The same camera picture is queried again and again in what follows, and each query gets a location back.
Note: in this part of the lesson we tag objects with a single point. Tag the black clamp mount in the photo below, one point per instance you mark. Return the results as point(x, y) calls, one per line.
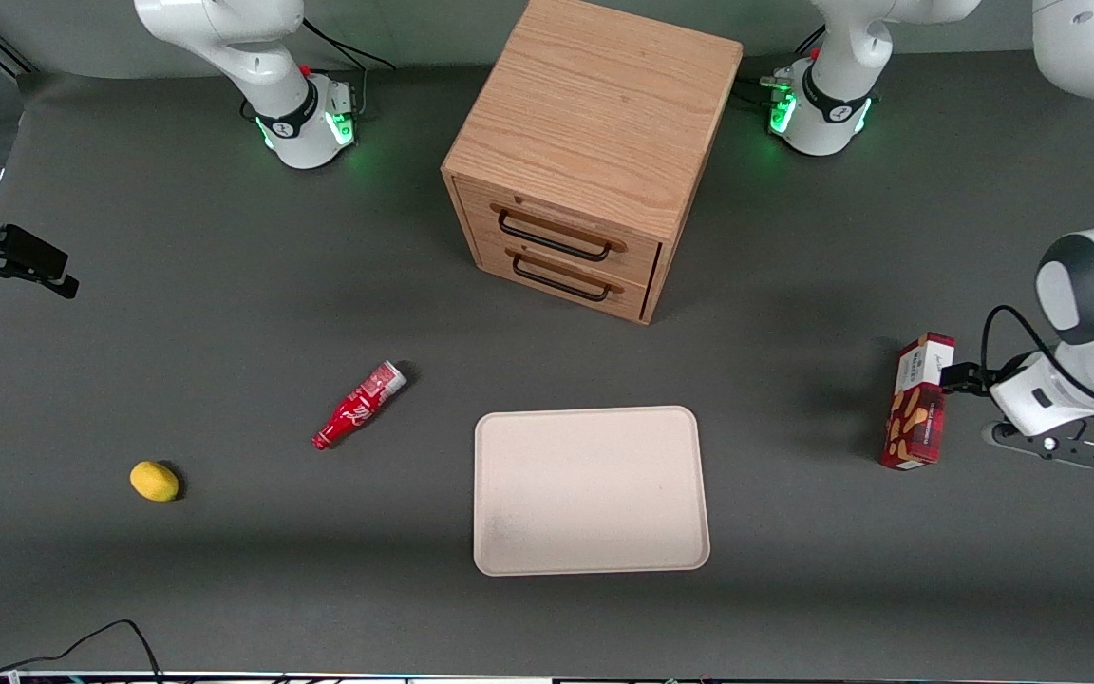
point(25, 252)

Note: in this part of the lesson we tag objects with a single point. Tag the wooden drawer cabinet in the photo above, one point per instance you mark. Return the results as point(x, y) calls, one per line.
point(594, 104)

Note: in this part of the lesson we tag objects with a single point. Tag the yellow lemon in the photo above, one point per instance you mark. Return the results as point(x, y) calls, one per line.
point(154, 481)

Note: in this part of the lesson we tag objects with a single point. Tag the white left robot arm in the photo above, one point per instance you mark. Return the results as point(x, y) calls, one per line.
point(827, 114)

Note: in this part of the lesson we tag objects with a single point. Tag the wooden drawer front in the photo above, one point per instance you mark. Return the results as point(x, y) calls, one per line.
point(480, 204)
point(632, 296)

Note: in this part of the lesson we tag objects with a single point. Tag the red cookie box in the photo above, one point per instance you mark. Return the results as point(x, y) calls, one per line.
point(913, 427)

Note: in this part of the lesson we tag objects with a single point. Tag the red cola bottle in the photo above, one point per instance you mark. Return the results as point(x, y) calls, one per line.
point(357, 407)

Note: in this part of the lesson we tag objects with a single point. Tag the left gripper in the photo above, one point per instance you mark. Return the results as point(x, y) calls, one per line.
point(964, 377)

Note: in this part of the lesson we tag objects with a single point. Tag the beige rectangular tray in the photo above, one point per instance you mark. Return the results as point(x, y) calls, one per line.
point(585, 494)

